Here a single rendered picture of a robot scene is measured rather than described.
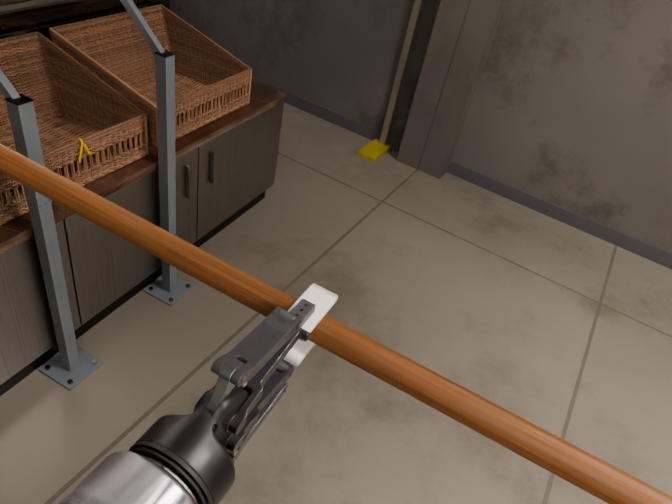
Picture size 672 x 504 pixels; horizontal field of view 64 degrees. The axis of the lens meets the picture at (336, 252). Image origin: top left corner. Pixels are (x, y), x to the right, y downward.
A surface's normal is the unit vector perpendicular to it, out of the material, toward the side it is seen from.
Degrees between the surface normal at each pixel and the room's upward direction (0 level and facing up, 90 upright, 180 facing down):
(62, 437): 0
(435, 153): 90
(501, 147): 90
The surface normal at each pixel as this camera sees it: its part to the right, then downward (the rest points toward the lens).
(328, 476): 0.18, -0.77
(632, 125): -0.51, 0.47
